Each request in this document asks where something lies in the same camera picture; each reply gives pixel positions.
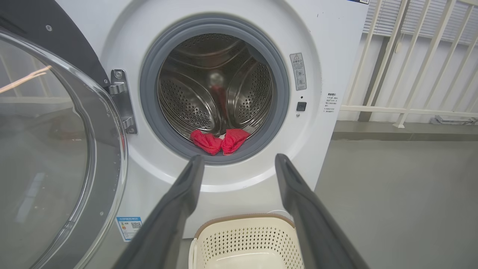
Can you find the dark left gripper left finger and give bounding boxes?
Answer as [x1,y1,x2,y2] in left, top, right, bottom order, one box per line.
[112,155,205,269]

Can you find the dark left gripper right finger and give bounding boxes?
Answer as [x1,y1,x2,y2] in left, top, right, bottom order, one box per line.
[275,154,370,269]

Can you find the red and white garment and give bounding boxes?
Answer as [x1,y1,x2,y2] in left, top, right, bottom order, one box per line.
[190,129,251,156]

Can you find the black glass washing machine door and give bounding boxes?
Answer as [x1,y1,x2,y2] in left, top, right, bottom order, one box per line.
[0,0,128,269]

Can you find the cream laundry basket brown rim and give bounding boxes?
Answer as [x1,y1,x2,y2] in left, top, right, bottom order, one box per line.
[189,214,305,269]

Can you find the white washing machine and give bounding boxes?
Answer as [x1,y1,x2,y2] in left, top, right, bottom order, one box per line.
[56,0,370,239]

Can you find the grey rubber door gasket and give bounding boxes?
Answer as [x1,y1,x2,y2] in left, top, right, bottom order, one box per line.
[139,17,290,166]

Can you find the chrome door hinge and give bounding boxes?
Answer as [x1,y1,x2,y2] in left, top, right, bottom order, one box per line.
[106,69,138,134]

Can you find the blue energy label sticker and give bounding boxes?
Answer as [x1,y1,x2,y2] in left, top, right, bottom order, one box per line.
[116,216,143,242]

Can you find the steel perforated washer drum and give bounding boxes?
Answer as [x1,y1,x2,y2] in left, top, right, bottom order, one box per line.
[158,34,274,142]

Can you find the small printed text label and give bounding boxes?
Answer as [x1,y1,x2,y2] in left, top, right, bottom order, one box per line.
[323,93,338,114]

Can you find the white railing fence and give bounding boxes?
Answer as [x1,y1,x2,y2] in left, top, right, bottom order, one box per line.
[340,0,478,129]

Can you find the grey warning label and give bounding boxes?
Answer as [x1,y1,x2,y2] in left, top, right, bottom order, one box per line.
[290,53,307,91]

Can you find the white window blinds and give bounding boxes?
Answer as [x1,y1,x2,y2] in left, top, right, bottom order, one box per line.
[364,0,478,46]

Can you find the metal floor bracket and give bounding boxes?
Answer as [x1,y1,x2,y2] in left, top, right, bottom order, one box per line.
[429,115,478,126]

